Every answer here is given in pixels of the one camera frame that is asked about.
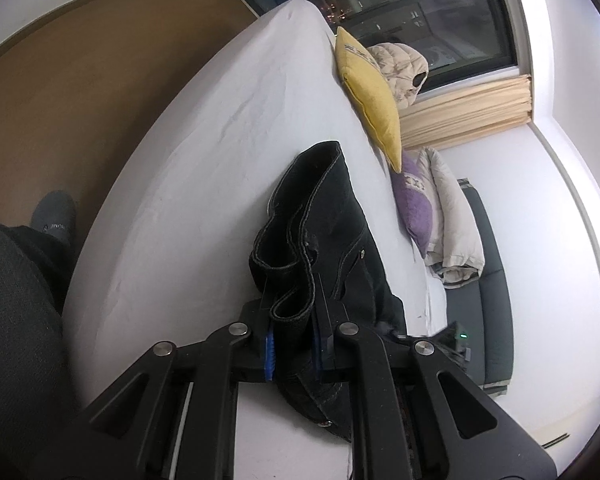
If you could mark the beige puffer vest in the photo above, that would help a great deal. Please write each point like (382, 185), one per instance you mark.
(404, 68)

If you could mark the folded beige duvet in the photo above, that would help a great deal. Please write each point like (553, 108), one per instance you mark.
(455, 250)

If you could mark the grey sock foot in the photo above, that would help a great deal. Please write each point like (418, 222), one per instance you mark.
(55, 215)

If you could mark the black jeans pants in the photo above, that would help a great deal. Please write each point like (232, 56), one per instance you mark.
(316, 265)

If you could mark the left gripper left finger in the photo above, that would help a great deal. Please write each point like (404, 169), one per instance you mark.
(170, 415)

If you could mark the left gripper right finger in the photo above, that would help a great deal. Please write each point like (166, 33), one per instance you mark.
(419, 417)

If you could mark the dark grey headboard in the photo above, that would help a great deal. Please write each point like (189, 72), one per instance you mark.
(482, 313)

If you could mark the dark window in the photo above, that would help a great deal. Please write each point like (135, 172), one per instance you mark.
(459, 38)

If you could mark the white bed sheet mattress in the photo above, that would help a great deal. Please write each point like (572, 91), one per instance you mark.
(167, 258)

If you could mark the yellow pillow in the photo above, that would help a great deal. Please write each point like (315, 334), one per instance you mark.
(371, 96)

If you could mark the purple pillow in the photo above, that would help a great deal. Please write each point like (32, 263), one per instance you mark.
(413, 204)

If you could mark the person's dark trouser leg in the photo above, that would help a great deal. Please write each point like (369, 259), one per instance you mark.
(37, 398)

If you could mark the beige curtain right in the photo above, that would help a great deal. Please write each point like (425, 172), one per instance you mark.
(472, 113)

